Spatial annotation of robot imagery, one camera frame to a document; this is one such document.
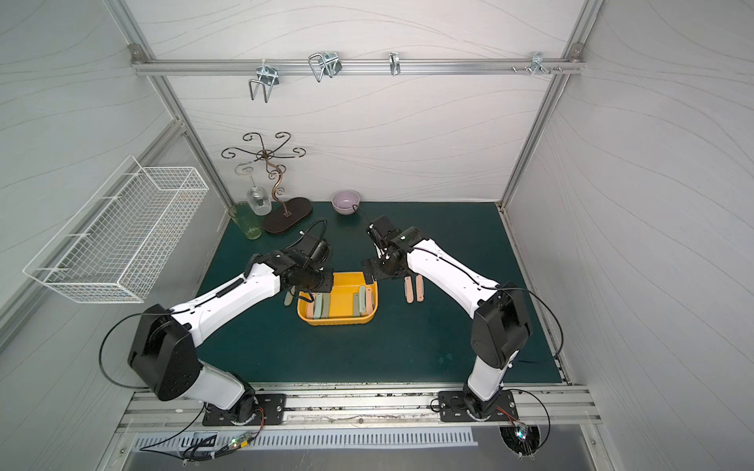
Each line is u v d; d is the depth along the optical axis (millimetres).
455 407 714
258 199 937
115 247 684
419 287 956
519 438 721
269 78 784
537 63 764
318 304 917
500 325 448
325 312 905
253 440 693
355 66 786
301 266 638
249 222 1034
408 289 956
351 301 935
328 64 766
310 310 903
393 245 594
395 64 782
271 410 734
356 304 912
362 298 931
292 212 1167
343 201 1180
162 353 420
